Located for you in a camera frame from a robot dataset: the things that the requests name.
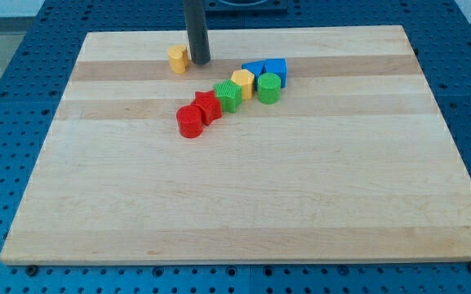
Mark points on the yellow hexagon block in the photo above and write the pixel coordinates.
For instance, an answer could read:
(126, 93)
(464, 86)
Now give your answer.
(245, 79)

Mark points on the light wooden board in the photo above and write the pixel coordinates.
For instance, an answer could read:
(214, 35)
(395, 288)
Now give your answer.
(353, 164)

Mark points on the blue triangle block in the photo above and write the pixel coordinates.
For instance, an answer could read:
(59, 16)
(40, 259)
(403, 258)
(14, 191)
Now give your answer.
(255, 67)

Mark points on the blue cube block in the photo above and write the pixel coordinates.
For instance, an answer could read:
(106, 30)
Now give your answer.
(277, 66)

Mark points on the yellow heart block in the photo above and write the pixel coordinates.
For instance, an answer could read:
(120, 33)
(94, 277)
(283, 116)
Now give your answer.
(178, 57)

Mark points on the red cylinder block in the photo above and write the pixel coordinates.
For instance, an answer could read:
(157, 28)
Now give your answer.
(189, 118)

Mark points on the green cylinder block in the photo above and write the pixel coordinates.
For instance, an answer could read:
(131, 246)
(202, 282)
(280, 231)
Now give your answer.
(269, 88)

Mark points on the green star block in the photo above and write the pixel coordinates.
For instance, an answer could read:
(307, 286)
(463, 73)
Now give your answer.
(229, 94)

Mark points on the red star block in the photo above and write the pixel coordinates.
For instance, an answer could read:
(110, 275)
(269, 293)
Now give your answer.
(210, 106)

